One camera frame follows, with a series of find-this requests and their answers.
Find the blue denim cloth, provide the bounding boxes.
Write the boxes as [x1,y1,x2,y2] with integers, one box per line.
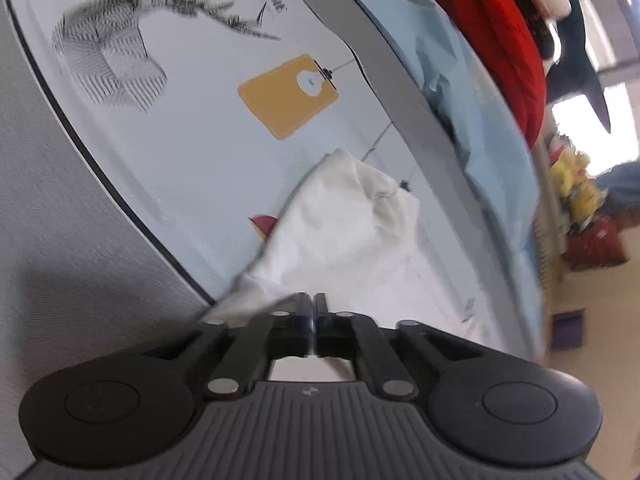
[594,162,640,207]

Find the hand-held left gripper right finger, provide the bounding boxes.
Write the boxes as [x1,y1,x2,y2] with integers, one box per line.
[312,292,482,401]

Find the white garment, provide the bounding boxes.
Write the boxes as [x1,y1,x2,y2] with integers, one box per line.
[200,148,493,383]

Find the printed grey-bordered bed blanket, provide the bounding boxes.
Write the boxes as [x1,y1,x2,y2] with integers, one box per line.
[0,0,546,480]

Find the red quilted cloth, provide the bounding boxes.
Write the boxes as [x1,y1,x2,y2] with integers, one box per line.
[392,0,548,150]

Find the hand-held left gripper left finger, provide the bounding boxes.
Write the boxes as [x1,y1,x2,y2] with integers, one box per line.
[142,292,313,401]

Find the purple box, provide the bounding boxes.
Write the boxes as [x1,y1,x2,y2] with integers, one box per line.
[551,309,587,352]

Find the light blue sheet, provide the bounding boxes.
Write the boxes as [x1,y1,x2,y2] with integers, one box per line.
[320,0,551,361]

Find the red bag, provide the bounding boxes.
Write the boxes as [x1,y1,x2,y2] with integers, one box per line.
[561,214,630,272]

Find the dark teal garment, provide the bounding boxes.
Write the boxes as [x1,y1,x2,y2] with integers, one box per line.
[544,0,613,135]

